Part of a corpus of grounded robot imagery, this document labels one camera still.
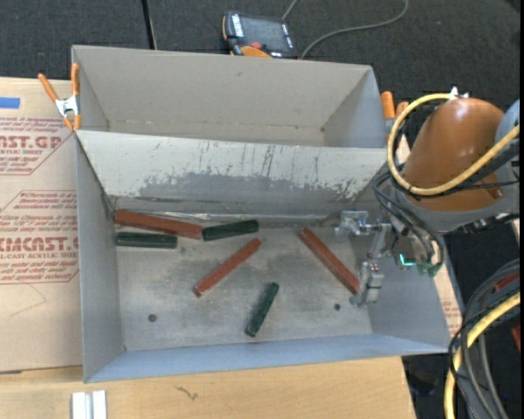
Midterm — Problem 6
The brown cardboard board red print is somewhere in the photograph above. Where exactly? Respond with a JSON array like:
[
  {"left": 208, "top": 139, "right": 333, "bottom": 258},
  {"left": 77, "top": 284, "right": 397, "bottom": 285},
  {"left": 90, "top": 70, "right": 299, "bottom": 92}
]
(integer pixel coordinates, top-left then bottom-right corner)
[{"left": 0, "top": 75, "right": 465, "bottom": 374}]

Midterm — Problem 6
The dark green flat block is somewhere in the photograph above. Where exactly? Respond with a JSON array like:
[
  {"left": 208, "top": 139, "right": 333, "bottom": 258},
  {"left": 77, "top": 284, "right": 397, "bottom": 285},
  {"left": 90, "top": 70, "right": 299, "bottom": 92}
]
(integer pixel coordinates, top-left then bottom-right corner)
[
  {"left": 244, "top": 281, "right": 280, "bottom": 339},
  {"left": 201, "top": 219, "right": 260, "bottom": 242},
  {"left": 115, "top": 231, "right": 179, "bottom": 250}
]

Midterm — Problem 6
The red-brown flat block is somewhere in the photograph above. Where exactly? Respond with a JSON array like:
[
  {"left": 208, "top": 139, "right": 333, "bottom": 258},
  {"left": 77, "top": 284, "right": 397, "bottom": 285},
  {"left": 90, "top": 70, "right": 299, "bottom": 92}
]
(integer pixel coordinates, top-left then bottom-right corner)
[
  {"left": 113, "top": 209, "right": 203, "bottom": 241},
  {"left": 192, "top": 237, "right": 263, "bottom": 299},
  {"left": 297, "top": 228, "right": 362, "bottom": 297}
]

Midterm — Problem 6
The grey metal bin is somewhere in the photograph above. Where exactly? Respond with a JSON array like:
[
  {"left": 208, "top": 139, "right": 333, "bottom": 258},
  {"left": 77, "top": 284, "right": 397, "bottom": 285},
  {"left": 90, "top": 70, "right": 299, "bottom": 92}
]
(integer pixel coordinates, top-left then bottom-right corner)
[{"left": 71, "top": 45, "right": 453, "bottom": 384}]

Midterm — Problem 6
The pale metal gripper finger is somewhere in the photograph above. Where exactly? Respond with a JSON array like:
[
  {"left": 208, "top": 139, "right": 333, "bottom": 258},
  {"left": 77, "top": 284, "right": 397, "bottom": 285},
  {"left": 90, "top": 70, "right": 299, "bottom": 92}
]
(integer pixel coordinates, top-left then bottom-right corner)
[
  {"left": 349, "top": 261, "right": 385, "bottom": 309},
  {"left": 334, "top": 210, "right": 370, "bottom": 237}
]

